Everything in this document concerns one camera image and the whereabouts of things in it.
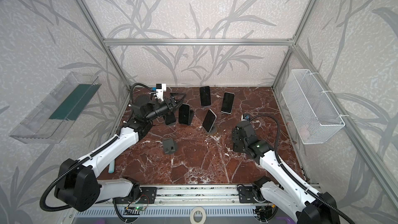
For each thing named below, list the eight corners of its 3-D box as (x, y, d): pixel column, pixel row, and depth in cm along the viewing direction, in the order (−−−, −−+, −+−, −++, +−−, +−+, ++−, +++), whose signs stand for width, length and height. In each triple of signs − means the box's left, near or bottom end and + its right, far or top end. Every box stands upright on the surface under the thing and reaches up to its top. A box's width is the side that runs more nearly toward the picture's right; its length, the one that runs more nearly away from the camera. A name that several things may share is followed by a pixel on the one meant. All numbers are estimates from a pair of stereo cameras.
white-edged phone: (220, 112, 107) (222, 100, 97) (222, 104, 112) (224, 91, 101) (231, 114, 106) (233, 102, 96) (232, 106, 111) (235, 93, 100)
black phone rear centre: (201, 107, 109) (200, 93, 97) (200, 101, 113) (199, 86, 101) (210, 106, 110) (211, 92, 98) (209, 100, 114) (209, 85, 102)
